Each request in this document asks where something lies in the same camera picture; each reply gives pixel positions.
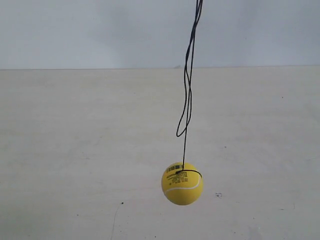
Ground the yellow tennis ball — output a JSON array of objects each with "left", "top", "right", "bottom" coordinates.
[{"left": 161, "top": 162, "right": 203, "bottom": 206}]

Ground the black hanging string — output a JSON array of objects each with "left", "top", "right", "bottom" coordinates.
[{"left": 175, "top": 0, "right": 205, "bottom": 180}]

